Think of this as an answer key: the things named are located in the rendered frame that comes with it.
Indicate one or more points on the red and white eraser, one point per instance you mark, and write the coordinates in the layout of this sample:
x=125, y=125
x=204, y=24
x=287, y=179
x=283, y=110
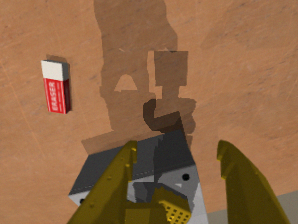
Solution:
x=56, y=82

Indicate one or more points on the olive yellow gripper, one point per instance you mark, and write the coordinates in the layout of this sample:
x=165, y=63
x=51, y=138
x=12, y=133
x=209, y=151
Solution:
x=250, y=198

